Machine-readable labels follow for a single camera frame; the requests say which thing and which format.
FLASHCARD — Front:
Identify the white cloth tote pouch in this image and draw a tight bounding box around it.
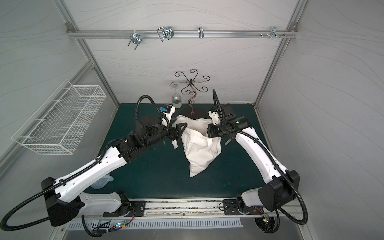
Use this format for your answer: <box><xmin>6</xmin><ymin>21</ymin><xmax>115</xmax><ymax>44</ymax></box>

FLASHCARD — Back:
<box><xmin>173</xmin><ymin>115</ymin><xmax>222</xmax><ymax>178</ymax></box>

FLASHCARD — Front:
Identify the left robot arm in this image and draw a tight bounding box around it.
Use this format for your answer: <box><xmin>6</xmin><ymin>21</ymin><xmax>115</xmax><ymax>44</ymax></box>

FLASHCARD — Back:
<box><xmin>1</xmin><ymin>114</ymin><xmax>188</xmax><ymax>232</ymax></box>

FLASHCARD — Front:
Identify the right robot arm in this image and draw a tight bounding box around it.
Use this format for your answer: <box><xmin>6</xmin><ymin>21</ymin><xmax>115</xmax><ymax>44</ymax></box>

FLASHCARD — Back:
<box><xmin>208</xmin><ymin>91</ymin><xmax>309</xmax><ymax>234</ymax></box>

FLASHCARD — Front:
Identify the clear wine glass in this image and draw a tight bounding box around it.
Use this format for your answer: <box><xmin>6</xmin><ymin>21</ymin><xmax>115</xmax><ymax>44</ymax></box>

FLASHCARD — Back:
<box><xmin>170</xmin><ymin>82</ymin><xmax>182</xmax><ymax>109</ymax></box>

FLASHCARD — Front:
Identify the light blue plastic cup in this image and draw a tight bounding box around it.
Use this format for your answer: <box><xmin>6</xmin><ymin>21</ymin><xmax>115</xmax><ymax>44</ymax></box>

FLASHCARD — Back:
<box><xmin>91</xmin><ymin>174</ymin><xmax>114</xmax><ymax>190</ymax></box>

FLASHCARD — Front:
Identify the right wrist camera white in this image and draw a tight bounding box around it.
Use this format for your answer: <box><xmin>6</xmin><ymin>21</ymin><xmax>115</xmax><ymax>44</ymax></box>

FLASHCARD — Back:
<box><xmin>209</xmin><ymin>111</ymin><xmax>220</xmax><ymax>126</ymax></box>

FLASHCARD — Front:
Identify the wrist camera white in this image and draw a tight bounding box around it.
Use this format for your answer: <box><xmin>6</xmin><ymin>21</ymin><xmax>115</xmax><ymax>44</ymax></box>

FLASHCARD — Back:
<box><xmin>160</xmin><ymin>105</ymin><xmax>176</xmax><ymax>126</ymax></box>
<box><xmin>209</xmin><ymin>111</ymin><xmax>220</xmax><ymax>126</ymax></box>

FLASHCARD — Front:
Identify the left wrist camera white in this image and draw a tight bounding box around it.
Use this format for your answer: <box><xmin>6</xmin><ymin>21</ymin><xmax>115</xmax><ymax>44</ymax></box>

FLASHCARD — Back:
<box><xmin>160</xmin><ymin>105</ymin><xmax>176</xmax><ymax>126</ymax></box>

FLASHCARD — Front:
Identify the copper wire glass stand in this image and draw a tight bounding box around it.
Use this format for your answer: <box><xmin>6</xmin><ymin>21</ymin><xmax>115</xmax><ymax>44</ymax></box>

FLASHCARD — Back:
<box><xmin>175</xmin><ymin>69</ymin><xmax>211</xmax><ymax>120</ymax></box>

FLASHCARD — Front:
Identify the white wire basket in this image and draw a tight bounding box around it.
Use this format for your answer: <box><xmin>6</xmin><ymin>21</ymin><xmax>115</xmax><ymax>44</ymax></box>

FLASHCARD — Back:
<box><xmin>11</xmin><ymin>80</ymin><xmax>107</xmax><ymax>155</ymax></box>

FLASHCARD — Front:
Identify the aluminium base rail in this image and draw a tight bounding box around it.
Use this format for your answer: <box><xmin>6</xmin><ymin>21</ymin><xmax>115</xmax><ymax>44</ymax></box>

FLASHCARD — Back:
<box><xmin>59</xmin><ymin>196</ymin><xmax>307</xmax><ymax>221</ymax></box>

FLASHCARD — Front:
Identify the aluminium top rail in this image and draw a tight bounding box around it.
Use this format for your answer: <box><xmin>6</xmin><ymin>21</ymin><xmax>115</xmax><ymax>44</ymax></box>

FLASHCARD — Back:
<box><xmin>66</xmin><ymin>23</ymin><xmax>298</xmax><ymax>48</ymax></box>

